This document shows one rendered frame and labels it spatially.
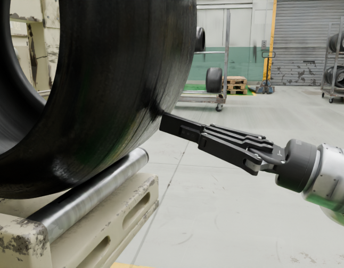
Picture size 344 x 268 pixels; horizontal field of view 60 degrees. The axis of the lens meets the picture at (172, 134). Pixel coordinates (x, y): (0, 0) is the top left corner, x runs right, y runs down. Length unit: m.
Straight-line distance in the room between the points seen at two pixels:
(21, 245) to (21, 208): 0.38
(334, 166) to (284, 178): 0.06
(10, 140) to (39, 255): 0.42
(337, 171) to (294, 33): 11.50
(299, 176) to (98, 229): 0.30
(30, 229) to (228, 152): 0.26
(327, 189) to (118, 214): 0.32
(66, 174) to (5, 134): 0.34
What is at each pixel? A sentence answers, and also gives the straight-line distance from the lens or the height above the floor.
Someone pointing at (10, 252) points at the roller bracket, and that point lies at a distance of 0.36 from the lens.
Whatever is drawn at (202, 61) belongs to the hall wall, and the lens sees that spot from 11.67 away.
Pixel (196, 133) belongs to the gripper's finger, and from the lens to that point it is 0.46.
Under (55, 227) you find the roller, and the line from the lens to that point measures 0.42.
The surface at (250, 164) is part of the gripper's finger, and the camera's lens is 0.42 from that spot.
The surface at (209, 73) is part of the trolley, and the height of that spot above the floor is 0.77.
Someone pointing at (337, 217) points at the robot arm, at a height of 0.84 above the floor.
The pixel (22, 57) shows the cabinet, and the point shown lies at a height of 1.07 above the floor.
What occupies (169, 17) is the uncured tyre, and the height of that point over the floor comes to 1.16.
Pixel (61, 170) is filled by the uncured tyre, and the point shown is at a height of 0.97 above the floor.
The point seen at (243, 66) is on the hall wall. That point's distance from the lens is 11.64.
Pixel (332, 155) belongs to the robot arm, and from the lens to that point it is 0.45.
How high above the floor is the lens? 1.12
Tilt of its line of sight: 15 degrees down
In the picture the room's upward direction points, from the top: straight up
